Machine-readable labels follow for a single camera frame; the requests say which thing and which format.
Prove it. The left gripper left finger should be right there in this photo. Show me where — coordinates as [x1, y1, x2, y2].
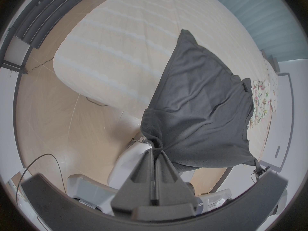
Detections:
[111, 150, 154, 213]

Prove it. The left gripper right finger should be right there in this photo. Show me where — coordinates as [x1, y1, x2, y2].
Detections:
[155, 151, 198, 211]

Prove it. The black T-shirt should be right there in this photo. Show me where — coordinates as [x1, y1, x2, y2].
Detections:
[140, 29, 264, 175]

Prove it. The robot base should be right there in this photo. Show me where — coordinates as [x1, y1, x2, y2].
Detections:
[66, 131, 232, 216]

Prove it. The bed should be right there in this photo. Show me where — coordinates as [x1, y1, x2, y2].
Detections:
[53, 0, 294, 173]

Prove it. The white printed pyjama top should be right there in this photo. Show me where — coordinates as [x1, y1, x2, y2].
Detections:
[249, 80, 271, 129]

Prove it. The white printed pillow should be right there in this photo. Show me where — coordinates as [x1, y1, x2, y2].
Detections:
[263, 58, 278, 112]

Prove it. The grey bedside table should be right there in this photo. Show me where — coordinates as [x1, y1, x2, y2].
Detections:
[260, 49, 281, 73]

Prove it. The blue-green curtain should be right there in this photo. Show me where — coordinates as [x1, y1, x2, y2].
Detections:
[207, 0, 308, 63]

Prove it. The black chest of drawers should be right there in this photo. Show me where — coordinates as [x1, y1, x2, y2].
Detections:
[0, 0, 90, 75]

